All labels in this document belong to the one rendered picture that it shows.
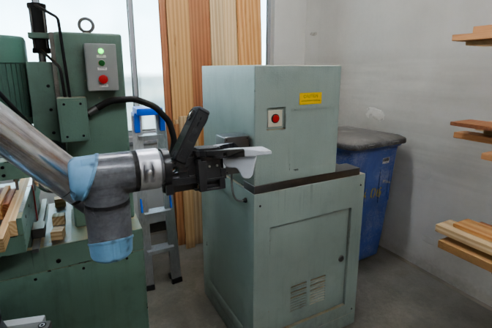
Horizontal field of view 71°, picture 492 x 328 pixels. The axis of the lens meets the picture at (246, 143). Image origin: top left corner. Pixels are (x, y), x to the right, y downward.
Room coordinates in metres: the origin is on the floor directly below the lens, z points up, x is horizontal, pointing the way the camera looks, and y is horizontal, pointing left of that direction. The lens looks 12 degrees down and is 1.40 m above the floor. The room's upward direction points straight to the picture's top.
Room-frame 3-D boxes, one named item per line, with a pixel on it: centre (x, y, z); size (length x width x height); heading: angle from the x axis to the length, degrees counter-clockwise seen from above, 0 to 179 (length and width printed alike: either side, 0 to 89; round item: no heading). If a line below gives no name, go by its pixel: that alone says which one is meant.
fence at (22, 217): (1.24, 0.82, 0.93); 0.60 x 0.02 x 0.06; 27
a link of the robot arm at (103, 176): (0.58, 0.25, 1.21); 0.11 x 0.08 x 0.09; 117
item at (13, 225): (1.23, 0.84, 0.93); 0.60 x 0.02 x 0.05; 27
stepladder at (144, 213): (2.12, 0.60, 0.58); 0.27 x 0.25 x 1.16; 27
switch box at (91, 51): (1.25, 0.51, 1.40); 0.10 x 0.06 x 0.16; 117
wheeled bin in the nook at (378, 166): (2.42, -0.72, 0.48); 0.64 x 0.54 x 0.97; 30
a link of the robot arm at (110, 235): (0.59, 0.25, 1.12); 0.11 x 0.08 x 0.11; 27
